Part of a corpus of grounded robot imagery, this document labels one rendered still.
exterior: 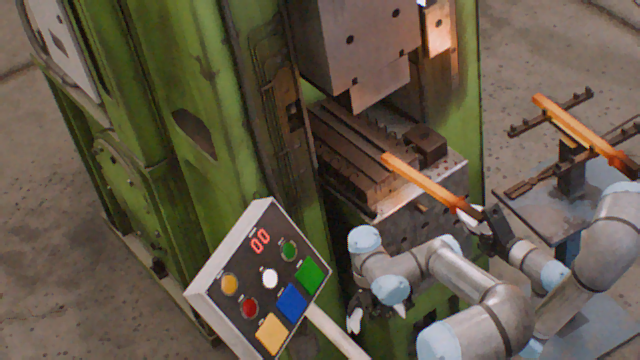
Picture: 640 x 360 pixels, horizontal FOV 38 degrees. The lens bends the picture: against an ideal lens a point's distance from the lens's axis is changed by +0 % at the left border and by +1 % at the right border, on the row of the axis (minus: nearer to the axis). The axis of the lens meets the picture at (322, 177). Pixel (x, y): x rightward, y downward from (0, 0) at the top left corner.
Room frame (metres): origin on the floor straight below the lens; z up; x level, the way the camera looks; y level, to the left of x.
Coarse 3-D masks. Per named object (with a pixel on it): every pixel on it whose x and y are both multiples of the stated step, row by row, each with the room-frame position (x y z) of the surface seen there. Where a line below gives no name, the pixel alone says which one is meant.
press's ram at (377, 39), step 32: (288, 0) 1.99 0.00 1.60; (320, 0) 1.87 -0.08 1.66; (352, 0) 1.92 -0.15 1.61; (384, 0) 1.97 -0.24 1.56; (416, 0) 2.02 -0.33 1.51; (320, 32) 1.88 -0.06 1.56; (352, 32) 1.91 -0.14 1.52; (384, 32) 1.96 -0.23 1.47; (416, 32) 2.01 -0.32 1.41; (320, 64) 1.90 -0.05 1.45; (352, 64) 1.91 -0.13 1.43; (384, 64) 1.95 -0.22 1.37
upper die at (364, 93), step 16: (400, 64) 1.98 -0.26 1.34; (352, 80) 1.92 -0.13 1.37; (368, 80) 1.93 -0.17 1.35; (384, 80) 1.95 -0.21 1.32; (400, 80) 1.98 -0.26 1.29; (336, 96) 1.96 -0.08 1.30; (352, 96) 1.90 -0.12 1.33; (368, 96) 1.92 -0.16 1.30; (384, 96) 1.95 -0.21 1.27; (352, 112) 1.90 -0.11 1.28
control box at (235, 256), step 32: (256, 224) 1.64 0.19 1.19; (288, 224) 1.69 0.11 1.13; (224, 256) 1.56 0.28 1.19; (256, 256) 1.58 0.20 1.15; (320, 256) 1.66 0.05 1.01; (192, 288) 1.49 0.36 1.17; (256, 288) 1.51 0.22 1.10; (320, 288) 1.59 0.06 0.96; (224, 320) 1.42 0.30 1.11; (256, 320) 1.45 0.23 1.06; (288, 320) 1.49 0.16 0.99; (256, 352) 1.39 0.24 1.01
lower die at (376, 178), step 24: (312, 120) 2.25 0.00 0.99; (360, 120) 2.20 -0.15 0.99; (336, 144) 2.11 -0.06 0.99; (360, 144) 2.08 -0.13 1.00; (384, 144) 2.07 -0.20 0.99; (336, 168) 2.02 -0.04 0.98; (360, 168) 1.99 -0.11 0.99; (384, 168) 1.97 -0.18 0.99; (360, 192) 1.92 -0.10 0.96; (384, 192) 1.93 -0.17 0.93
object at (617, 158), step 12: (540, 96) 2.17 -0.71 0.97; (552, 108) 2.11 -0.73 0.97; (564, 120) 2.04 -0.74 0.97; (576, 120) 2.03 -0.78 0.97; (576, 132) 1.99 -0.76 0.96; (588, 132) 1.97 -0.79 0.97; (588, 144) 1.94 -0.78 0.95; (600, 144) 1.91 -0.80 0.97; (612, 156) 1.85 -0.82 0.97; (624, 156) 1.83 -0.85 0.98; (624, 168) 1.82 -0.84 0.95; (636, 168) 1.78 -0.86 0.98
